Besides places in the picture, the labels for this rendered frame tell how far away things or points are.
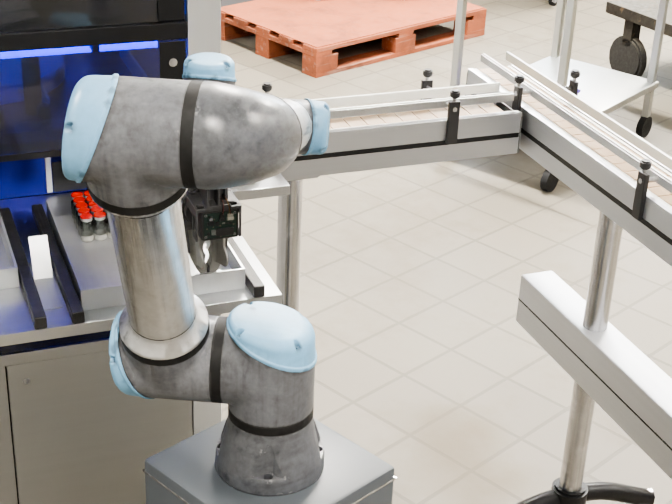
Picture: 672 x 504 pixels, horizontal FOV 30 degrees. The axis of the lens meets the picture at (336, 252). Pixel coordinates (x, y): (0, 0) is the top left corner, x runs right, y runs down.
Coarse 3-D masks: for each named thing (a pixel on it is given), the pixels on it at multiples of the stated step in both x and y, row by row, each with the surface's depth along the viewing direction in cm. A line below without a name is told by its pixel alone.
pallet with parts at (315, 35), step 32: (256, 0) 617; (288, 0) 619; (320, 0) 621; (352, 0) 624; (384, 0) 626; (416, 0) 629; (448, 0) 631; (224, 32) 601; (256, 32) 582; (288, 32) 572; (320, 32) 574; (352, 32) 576; (384, 32) 580; (448, 32) 623; (480, 32) 625; (320, 64) 558; (352, 64) 572
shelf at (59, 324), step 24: (72, 192) 230; (24, 216) 221; (24, 240) 212; (240, 240) 216; (0, 312) 191; (24, 312) 191; (48, 312) 191; (96, 312) 192; (216, 312) 196; (0, 336) 185; (24, 336) 186; (48, 336) 188
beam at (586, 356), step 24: (528, 288) 277; (552, 288) 274; (528, 312) 279; (552, 312) 268; (576, 312) 265; (552, 336) 270; (576, 336) 260; (600, 336) 257; (624, 336) 257; (576, 360) 261; (600, 360) 252; (624, 360) 249; (648, 360) 249; (600, 384) 254; (624, 384) 245; (648, 384) 241; (624, 408) 246; (648, 408) 238; (648, 432) 239
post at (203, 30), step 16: (192, 0) 214; (208, 0) 215; (192, 16) 216; (208, 16) 217; (192, 32) 217; (208, 32) 218; (192, 48) 218; (208, 48) 219; (192, 416) 253; (208, 416) 254; (192, 432) 255
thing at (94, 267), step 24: (48, 216) 218; (72, 240) 213; (96, 240) 213; (72, 264) 198; (96, 264) 205; (192, 264) 207; (240, 264) 200; (96, 288) 191; (120, 288) 193; (216, 288) 199; (240, 288) 200
